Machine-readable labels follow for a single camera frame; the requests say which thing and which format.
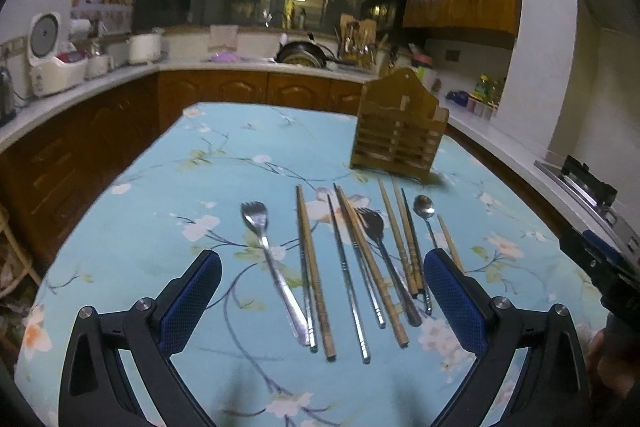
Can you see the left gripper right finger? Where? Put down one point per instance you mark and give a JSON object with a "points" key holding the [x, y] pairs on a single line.
{"points": [[553, 382]]}

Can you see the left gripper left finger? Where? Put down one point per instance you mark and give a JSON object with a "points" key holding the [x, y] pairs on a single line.
{"points": [[95, 390]]}

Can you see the silver spoon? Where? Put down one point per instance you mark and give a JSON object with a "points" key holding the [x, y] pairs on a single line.
{"points": [[424, 208]]}

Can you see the wooden chopstick pair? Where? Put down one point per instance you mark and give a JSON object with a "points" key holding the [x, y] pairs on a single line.
{"points": [[403, 256]]}

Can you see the person right hand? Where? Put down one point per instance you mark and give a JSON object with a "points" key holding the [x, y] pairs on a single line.
{"points": [[614, 373]]}

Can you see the gas stove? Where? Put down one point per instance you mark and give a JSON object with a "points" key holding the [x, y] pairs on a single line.
{"points": [[596, 197]]}

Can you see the silver fork left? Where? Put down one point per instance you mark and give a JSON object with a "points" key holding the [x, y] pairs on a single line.
{"points": [[255, 216]]}

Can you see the floral blue tablecloth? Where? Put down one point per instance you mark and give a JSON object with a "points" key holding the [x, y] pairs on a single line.
{"points": [[243, 363]]}

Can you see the oil bottles on counter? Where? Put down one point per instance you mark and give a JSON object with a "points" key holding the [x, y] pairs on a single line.
{"points": [[489, 90]]}

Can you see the wooden utensil holder box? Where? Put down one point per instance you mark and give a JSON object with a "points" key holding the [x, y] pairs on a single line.
{"points": [[400, 126]]}

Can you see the small white cooker pot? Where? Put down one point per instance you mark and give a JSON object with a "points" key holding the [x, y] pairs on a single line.
{"points": [[99, 61]]}

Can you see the white rice cooker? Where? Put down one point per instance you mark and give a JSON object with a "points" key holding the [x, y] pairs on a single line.
{"points": [[54, 66]]}

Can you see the electric kettle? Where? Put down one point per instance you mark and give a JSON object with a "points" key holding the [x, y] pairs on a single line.
{"points": [[7, 97]]}

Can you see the white pot on counter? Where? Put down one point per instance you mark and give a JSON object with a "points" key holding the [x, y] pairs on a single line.
{"points": [[144, 48]]}

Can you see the purple basin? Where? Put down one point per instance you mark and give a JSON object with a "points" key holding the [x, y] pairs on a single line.
{"points": [[225, 57]]}

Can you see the hanging dish towel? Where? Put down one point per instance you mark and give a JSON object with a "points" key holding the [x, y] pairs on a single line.
{"points": [[223, 38]]}

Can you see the black wok in sink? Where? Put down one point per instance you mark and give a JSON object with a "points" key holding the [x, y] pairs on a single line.
{"points": [[305, 53]]}

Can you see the counter wooden utensil rack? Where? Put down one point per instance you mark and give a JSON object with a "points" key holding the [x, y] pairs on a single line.
{"points": [[357, 41]]}

